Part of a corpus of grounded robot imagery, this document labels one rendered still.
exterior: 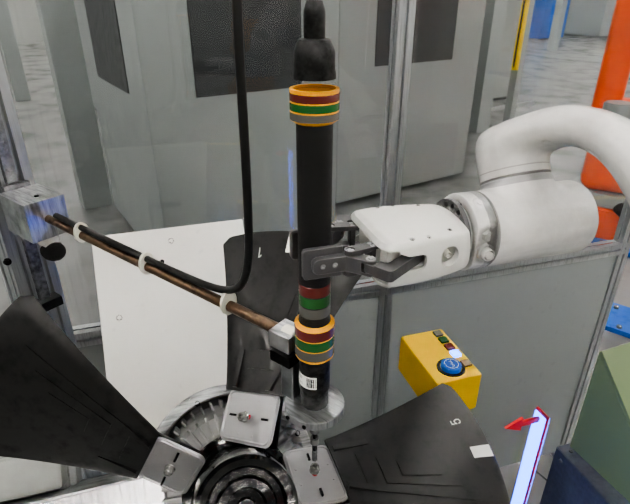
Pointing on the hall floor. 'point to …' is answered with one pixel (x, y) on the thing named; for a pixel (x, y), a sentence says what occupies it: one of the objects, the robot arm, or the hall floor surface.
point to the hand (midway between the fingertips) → (314, 251)
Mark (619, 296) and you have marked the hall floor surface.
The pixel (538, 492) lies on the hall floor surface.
